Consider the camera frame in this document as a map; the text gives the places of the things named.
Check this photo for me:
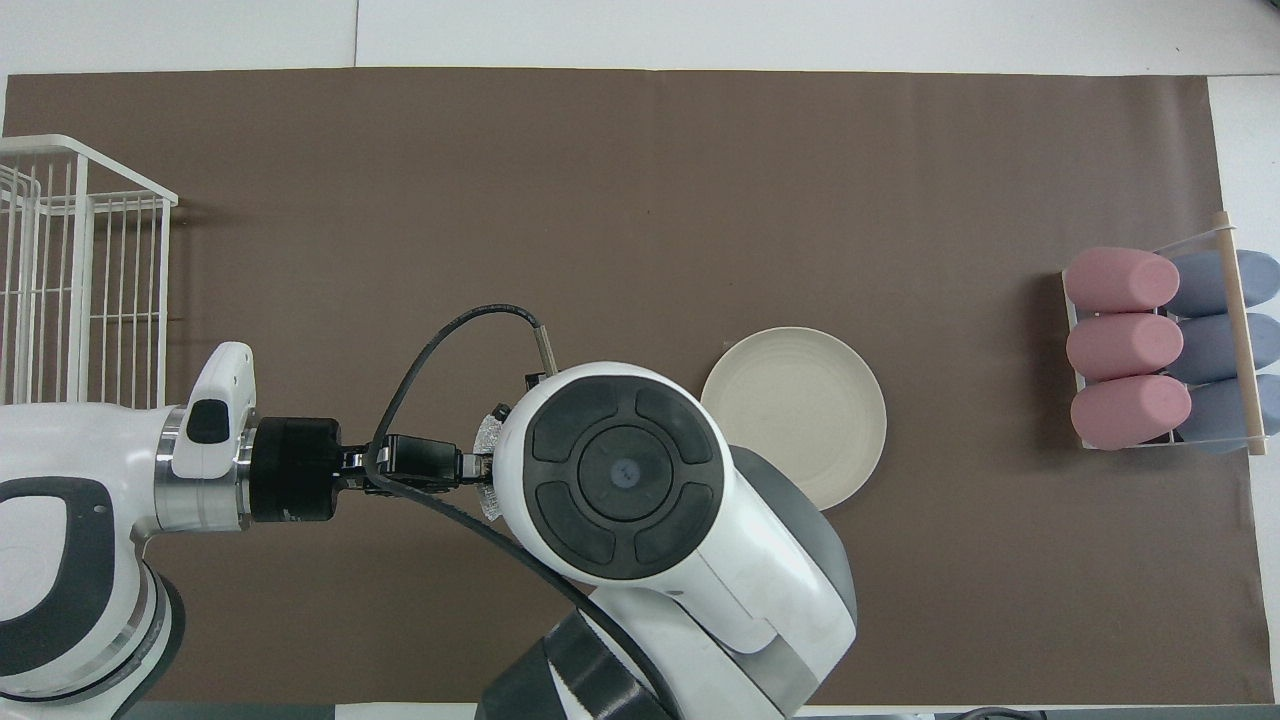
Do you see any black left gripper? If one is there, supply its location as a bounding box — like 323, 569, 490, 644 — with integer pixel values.
247, 417, 498, 523

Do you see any cream round plate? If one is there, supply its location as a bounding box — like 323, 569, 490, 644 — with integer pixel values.
700, 327, 888, 511

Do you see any brown table mat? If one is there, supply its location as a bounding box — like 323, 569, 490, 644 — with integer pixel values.
0, 67, 1263, 706

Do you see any pink plastic cup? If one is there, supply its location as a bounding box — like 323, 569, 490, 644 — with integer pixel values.
1070, 375, 1193, 451
1063, 247, 1181, 313
1066, 313, 1185, 382

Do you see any blue plastic cup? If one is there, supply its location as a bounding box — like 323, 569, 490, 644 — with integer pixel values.
1165, 250, 1280, 318
1165, 313, 1280, 385
1175, 375, 1280, 453

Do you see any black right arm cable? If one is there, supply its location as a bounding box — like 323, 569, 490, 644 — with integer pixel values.
363, 303, 661, 720

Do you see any white wire dish rack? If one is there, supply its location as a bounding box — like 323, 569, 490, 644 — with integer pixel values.
0, 133, 179, 408

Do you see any wire cup rack wooden handle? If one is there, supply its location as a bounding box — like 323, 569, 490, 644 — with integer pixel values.
1060, 210, 1271, 458

